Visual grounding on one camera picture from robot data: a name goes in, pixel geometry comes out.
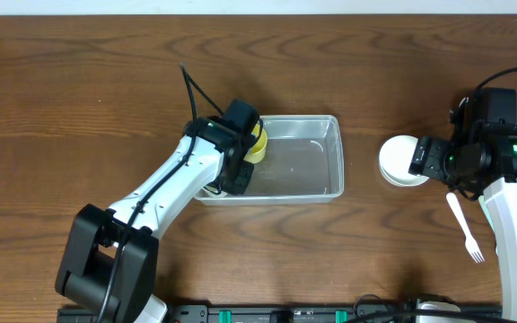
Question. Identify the white plastic cup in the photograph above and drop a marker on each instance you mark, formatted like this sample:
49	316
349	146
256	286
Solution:
214	192

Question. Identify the yellow plastic cup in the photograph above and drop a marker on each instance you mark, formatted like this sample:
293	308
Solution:
257	151

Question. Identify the pink plastic fork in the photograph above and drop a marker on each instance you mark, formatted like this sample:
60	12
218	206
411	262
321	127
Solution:
471	244

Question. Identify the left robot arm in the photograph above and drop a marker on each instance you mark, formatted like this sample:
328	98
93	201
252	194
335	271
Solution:
109	263

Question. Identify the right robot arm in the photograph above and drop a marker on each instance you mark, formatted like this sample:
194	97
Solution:
485	169

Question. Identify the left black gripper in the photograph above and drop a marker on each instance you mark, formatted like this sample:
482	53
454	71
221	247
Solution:
240	187

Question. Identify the light green plastic spoon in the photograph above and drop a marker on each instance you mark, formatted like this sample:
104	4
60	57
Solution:
482	204

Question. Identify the clear plastic container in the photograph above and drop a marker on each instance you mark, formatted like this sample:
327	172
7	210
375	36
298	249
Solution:
304	164

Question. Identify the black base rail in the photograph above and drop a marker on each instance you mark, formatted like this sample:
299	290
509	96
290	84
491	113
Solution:
369	308

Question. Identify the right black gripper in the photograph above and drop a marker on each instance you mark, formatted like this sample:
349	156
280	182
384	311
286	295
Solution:
430	159

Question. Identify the white bowl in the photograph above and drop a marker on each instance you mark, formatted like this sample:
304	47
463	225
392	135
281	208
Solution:
395	157

